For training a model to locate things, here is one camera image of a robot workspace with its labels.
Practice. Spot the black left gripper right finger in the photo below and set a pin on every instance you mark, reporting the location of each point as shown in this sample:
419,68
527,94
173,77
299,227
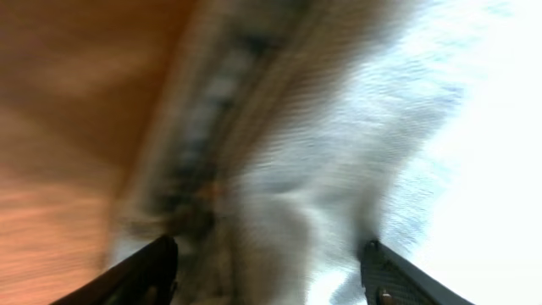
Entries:
390,279

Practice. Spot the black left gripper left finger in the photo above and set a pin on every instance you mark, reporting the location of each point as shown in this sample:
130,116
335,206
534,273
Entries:
146,277

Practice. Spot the light blue denim jeans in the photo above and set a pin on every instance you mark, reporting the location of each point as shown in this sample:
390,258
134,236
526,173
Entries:
280,141

